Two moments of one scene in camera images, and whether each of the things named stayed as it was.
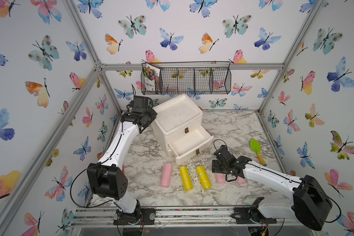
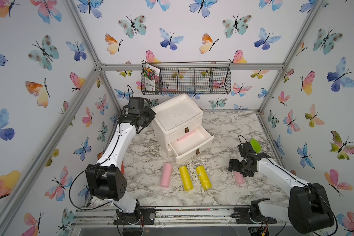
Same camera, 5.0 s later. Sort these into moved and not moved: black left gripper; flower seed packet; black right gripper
Moved: black right gripper
Not moved: flower seed packet; black left gripper
